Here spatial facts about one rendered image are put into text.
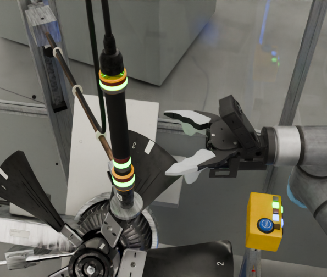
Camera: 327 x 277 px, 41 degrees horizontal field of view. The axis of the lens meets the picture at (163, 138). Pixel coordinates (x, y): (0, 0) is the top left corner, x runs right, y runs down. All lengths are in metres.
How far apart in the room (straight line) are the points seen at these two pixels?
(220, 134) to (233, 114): 0.08
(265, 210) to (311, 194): 0.57
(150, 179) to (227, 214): 1.16
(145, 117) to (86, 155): 0.22
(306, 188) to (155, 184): 0.37
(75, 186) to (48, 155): 0.72
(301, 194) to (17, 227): 0.83
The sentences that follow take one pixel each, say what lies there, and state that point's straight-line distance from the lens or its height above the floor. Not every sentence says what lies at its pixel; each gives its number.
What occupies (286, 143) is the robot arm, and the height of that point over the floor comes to 1.67.
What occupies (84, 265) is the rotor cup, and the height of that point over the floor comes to 1.22.
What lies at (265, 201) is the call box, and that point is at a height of 1.07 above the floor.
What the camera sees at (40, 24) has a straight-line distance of 1.29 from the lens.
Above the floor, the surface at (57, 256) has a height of 1.11.
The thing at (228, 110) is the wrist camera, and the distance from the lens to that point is 0.73.
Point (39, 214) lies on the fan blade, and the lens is 1.24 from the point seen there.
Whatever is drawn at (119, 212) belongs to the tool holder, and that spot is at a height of 1.46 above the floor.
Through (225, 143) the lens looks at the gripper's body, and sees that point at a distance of 0.79.
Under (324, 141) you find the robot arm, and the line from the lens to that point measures 0.83.
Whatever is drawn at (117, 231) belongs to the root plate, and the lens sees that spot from 1.15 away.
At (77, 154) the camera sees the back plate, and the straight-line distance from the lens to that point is 1.38.
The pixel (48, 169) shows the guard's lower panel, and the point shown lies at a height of 0.60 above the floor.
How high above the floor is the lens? 2.25
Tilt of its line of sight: 47 degrees down
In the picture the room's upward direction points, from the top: straight up
